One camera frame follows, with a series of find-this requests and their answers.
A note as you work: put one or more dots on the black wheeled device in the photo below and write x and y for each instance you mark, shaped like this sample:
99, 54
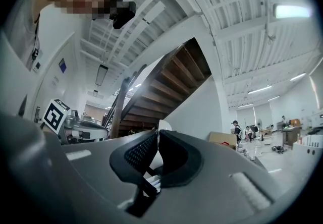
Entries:
278, 149

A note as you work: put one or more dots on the blue door sign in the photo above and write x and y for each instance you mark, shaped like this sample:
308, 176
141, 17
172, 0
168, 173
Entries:
62, 65

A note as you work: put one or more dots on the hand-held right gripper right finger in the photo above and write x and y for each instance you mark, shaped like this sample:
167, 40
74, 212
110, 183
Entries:
214, 192

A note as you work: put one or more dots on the ceiling tube light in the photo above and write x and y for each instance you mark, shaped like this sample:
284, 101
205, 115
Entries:
260, 89
292, 11
273, 98
297, 77

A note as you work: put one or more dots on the dark ceiling lamp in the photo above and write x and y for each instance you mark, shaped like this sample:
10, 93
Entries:
101, 75
95, 93

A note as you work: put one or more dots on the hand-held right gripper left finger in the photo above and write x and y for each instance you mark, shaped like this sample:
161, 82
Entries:
96, 175

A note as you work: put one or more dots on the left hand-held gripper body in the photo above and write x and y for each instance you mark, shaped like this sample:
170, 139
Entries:
55, 115

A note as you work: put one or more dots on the wooden staircase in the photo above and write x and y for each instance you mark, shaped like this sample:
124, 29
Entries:
171, 86

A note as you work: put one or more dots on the white door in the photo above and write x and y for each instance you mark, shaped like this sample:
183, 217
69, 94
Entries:
63, 86

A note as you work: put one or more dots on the white low cabinet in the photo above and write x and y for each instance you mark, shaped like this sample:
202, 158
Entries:
308, 147

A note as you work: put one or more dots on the standing fan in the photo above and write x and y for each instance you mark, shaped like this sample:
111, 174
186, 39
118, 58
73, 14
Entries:
259, 123

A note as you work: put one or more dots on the person's beige shirt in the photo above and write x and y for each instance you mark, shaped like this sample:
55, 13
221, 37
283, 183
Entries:
24, 36

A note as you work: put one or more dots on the large cardboard box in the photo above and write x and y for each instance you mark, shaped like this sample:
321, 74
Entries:
222, 137

